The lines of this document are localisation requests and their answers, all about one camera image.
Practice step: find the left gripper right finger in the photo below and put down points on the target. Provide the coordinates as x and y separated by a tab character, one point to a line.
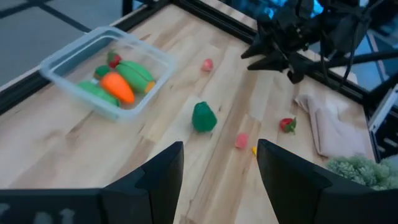
295	193

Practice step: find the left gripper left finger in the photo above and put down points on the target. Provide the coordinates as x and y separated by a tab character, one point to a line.
149	193

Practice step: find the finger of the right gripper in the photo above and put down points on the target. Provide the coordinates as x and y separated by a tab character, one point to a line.
261	51
270	63

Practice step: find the small red tomato toy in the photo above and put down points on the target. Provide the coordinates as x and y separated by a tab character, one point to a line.
207	64

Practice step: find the yellow chili toy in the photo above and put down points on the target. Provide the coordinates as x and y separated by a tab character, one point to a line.
254	151

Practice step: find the red strawberry toy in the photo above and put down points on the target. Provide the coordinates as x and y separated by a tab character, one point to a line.
113	59
287	124

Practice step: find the small pink produce toy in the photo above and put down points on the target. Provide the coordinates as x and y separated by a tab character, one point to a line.
241	140

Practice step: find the green bell pepper toy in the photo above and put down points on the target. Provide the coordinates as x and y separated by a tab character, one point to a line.
203	118

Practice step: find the orange carrot toy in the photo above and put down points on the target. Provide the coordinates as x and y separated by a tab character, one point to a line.
118	88

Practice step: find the green cucumber toy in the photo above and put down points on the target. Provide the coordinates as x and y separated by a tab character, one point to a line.
96	92

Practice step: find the green ridged vegetable toy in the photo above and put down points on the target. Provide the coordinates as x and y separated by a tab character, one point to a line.
136	76

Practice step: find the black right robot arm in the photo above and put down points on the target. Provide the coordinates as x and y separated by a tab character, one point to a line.
348	28

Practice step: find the clear plastic tupperware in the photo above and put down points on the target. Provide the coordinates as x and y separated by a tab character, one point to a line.
71	46

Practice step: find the beige folded cloth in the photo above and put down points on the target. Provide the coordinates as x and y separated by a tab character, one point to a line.
332	133

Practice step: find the green artificial succulent plant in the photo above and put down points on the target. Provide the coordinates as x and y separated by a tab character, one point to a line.
363	171

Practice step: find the white-edged black equipment box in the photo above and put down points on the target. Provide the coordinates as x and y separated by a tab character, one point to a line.
385	124

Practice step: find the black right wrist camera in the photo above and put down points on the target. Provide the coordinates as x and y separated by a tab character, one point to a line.
297	74

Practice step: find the black aluminium table frame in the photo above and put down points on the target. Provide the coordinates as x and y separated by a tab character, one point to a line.
217	20

